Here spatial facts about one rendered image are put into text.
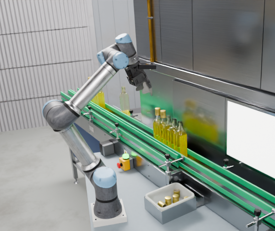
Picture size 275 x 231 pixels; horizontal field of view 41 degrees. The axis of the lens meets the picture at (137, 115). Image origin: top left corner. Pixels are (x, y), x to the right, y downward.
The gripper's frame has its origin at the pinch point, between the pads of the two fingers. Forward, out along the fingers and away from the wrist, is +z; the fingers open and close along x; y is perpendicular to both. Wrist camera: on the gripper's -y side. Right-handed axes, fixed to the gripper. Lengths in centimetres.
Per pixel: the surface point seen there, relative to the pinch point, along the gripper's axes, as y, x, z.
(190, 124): -17.0, -0.2, 34.7
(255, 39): -39, 46, -17
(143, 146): 11.4, -14.9, 37.6
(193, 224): 25, 42, 54
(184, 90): -24.0, -5.2, 15.5
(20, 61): 4, -342, 38
